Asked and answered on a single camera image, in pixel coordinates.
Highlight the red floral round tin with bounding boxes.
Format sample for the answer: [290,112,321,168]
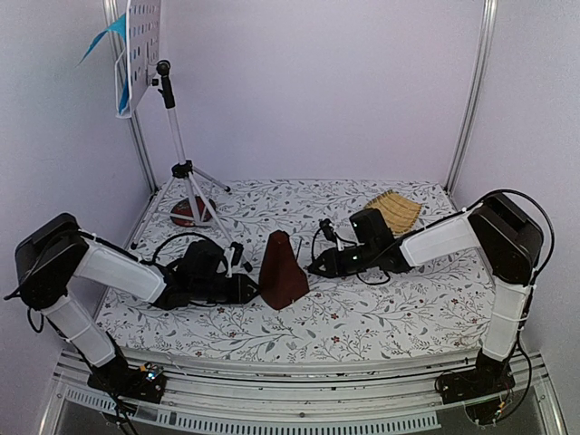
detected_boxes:
[170,196,212,227]

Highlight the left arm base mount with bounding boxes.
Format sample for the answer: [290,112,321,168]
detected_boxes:
[87,356,167,404]

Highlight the aluminium front rail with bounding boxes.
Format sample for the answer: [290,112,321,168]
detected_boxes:
[40,346,567,435]

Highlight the dark red wooden metronome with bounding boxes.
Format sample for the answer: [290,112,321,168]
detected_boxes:
[258,230,309,310]

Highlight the aluminium frame post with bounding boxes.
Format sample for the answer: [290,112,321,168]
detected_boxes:
[445,0,498,196]
[101,0,158,195]

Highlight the right aluminium frame post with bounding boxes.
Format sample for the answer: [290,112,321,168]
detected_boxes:
[445,0,498,196]

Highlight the woven bamboo tray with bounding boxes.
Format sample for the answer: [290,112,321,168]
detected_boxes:
[364,190,421,236]

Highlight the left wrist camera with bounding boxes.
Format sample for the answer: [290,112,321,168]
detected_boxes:
[225,241,244,275]

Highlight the left aluminium frame post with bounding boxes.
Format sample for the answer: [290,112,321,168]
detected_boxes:
[101,0,158,195]

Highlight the white blue sheet music booklet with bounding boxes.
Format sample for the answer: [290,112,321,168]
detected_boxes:
[79,1,131,119]

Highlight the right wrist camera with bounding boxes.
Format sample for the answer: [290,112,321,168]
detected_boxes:
[319,218,337,243]

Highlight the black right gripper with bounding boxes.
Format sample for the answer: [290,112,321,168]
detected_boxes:
[308,243,377,279]

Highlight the white tripod music stand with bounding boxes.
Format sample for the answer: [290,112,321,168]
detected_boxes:
[125,1,234,249]

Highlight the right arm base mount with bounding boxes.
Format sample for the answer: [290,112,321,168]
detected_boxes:
[434,358,516,426]

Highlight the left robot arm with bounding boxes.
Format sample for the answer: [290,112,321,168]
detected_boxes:
[7,213,259,394]

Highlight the floral table cloth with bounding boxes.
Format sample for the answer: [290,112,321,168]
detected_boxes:
[97,179,493,363]

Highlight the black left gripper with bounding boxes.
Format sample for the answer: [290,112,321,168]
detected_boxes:
[192,273,263,305]

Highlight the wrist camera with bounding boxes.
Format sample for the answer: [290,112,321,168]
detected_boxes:
[319,218,337,243]
[225,241,244,275]

